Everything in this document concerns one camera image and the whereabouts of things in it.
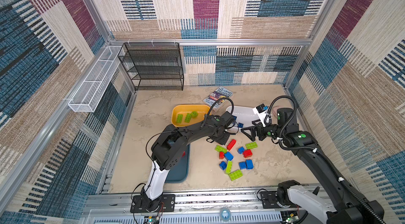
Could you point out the small green lego brick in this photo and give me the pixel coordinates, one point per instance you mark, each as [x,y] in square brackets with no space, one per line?
[179,118]

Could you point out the dark teal plastic bin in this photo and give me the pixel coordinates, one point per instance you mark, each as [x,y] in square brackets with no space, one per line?
[179,173]

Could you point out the black wire shelf rack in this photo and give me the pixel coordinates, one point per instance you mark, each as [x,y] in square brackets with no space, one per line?
[153,66]

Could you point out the small blue lego brick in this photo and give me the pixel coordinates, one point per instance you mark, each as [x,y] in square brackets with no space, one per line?
[241,150]

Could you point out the green long lego brick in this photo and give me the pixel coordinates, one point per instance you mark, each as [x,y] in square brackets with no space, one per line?
[188,117]

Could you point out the yellow plastic bin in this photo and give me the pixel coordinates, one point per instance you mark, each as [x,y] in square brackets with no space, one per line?
[189,108]

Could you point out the paperback children's book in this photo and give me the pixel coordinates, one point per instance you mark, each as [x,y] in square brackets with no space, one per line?
[217,94]

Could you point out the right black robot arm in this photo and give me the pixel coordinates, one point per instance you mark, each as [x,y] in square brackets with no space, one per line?
[349,206]

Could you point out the green upright long brick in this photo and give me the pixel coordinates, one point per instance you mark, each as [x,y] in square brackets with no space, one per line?
[228,167]

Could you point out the red lego brick right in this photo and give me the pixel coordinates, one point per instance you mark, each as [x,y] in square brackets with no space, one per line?
[247,153]

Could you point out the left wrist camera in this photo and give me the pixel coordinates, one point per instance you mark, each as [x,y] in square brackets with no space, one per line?
[228,120]

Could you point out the green long centre brick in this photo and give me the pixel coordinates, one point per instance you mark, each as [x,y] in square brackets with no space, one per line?
[219,148]

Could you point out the white wire mesh basket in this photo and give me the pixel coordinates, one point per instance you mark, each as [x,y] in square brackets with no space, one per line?
[89,94]

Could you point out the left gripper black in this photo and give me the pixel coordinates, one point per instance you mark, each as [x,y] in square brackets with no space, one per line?
[223,142]

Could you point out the white plastic bin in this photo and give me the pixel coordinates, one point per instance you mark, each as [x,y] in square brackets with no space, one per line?
[244,116]

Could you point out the small red centre brick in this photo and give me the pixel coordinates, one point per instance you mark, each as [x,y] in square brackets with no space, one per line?
[221,155]

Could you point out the red long lego brick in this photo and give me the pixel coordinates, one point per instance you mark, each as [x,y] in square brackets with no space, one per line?
[231,144]

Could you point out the small blue brick lower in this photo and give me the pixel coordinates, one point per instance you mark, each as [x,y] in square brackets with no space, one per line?
[223,165]

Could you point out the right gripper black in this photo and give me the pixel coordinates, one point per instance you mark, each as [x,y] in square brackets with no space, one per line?
[259,130]

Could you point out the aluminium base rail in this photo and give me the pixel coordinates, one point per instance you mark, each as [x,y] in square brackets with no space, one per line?
[249,205]

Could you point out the blue tall brick lower-right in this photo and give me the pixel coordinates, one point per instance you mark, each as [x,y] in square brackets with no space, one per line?
[249,164]

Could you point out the blue brick lower-right small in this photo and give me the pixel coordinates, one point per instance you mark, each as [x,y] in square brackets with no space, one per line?
[242,165]

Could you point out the green lego brick right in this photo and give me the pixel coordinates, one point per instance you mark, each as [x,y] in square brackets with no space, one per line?
[251,145]

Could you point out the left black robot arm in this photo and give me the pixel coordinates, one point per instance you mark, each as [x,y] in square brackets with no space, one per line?
[169,147]

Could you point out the green long brick bottom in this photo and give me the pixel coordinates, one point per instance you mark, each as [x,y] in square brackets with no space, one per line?
[235,175]

